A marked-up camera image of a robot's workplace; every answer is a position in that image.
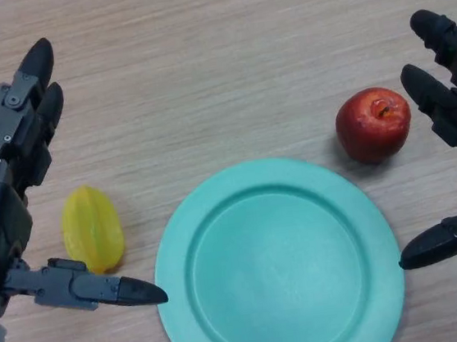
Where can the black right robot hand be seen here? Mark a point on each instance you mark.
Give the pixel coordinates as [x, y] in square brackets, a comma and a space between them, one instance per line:
[453, 112]

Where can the red apple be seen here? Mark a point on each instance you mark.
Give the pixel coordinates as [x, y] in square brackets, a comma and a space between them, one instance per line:
[368, 130]

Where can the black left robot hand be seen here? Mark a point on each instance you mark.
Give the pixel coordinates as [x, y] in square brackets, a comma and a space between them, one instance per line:
[0, 230]

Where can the green round plate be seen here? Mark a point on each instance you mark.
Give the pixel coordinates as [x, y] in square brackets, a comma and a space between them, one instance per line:
[276, 264]

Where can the yellow starfruit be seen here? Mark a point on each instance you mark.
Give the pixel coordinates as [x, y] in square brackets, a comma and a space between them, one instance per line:
[93, 232]

